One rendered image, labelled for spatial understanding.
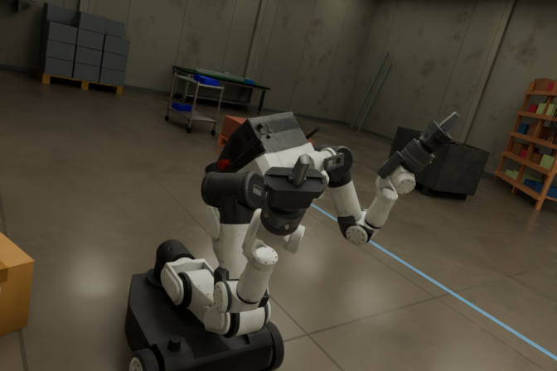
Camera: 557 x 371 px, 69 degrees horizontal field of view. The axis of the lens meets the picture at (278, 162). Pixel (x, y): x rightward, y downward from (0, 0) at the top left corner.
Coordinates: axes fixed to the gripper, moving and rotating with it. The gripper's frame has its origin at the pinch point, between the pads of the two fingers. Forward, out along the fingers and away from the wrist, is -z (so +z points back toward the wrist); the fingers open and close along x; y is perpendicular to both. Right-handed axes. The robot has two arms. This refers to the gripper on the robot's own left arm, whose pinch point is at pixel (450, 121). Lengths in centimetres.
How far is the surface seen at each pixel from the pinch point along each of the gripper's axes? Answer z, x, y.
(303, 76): 225, -1043, 2
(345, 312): 122, -60, -59
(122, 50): 306, -607, 321
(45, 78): 394, -513, 379
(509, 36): -162, -914, -315
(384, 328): 112, -55, -79
